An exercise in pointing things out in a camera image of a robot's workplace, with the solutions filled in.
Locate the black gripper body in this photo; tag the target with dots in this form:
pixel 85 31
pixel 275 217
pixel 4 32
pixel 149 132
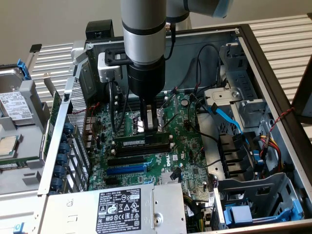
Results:
pixel 146 80

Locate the green RAM stick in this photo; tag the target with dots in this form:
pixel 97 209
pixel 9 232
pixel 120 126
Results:
pixel 24 159
pixel 9 166
pixel 129 140

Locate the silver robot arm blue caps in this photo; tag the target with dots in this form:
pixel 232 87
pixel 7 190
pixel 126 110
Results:
pixel 143 44

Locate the CPU socket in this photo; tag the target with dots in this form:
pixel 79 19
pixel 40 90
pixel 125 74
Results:
pixel 137 124

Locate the green motherboard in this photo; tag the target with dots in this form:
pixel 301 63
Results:
pixel 185 146

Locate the long black expansion slot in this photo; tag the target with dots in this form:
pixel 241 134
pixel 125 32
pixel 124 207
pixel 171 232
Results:
pixel 125 161

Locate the open grey PC case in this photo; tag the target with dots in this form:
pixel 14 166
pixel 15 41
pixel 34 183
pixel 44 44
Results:
pixel 180 68

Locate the blue expansion slot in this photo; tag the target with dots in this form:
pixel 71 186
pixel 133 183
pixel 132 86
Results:
pixel 125 169

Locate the silver chipset heatsink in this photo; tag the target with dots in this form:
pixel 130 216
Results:
pixel 165 179

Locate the coin cell battery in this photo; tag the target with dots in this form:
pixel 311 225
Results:
pixel 185 102

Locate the short black expansion slot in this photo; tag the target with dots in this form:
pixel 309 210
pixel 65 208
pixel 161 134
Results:
pixel 111 181

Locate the black box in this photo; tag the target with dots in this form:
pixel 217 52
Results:
pixel 97 30

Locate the black fan shroud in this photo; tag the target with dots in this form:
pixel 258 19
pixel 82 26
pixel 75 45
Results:
pixel 229 146

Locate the blue expansion card retainer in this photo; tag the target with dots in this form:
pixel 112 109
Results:
pixel 64 148

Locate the green graphics card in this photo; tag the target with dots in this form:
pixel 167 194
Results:
pixel 56 104

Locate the grey optical drive bay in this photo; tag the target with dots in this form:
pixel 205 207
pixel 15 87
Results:
pixel 241 73

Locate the silver power supply black label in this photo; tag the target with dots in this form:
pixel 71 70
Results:
pixel 73 207

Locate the grey disk bay cage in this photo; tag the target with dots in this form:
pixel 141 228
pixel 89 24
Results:
pixel 246 186

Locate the black table end cap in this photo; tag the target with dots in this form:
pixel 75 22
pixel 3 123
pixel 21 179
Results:
pixel 35 48

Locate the blue disk tray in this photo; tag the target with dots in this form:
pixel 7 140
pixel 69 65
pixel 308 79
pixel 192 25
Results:
pixel 240 215

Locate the grey parts rack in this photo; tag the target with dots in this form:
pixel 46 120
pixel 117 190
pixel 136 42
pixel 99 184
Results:
pixel 29 136

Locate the hard disk white label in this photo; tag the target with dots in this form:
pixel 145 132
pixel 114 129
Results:
pixel 14 107

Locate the bare silver hard disk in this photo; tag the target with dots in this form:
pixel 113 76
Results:
pixel 11 78

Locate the silver CPU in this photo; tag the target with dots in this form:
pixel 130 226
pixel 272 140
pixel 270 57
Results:
pixel 7 146

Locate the dark framed panel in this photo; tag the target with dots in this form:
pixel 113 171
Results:
pixel 298 97

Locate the silver sheet metal panel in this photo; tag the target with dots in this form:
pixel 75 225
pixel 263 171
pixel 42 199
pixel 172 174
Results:
pixel 17 212

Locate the small blue latch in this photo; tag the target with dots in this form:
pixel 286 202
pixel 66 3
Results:
pixel 19 229

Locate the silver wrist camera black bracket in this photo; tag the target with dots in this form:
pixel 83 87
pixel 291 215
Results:
pixel 109 73

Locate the silver disk bay bracket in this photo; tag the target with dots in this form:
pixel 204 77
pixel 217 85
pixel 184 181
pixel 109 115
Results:
pixel 220 93

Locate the blue disk bracket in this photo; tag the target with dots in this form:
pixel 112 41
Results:
pixel 23 69

